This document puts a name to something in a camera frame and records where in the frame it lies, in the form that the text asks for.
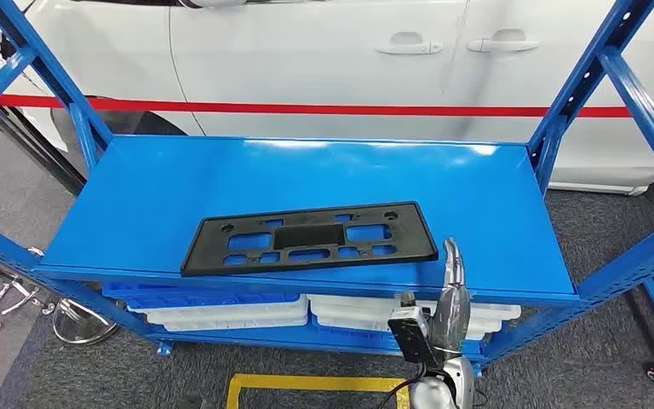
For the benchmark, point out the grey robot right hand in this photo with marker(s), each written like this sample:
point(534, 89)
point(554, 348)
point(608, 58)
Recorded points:
point(451, 322)

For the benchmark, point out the black plastic plate bracket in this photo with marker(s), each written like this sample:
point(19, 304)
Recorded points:
point(310, 237)

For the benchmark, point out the blue metal shelf rack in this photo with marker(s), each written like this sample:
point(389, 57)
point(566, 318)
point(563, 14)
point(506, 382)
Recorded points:
point(361, 180)

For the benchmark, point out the white plastic bin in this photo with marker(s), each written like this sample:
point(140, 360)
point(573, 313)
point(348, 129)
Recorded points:
point(361, 305)
point(349, 323)
point(231, 326)
point(220, 310)

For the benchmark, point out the red barrier belt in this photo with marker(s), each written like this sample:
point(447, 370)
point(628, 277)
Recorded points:
point(361, 109)

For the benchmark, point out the blue plastic bin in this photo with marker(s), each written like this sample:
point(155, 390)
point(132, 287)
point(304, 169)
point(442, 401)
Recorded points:
point(191, 293)

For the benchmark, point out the white car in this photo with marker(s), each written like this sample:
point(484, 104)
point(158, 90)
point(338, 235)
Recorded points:
point(304, 56)

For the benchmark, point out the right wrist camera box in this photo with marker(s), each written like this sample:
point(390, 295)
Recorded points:
point(411, 336)

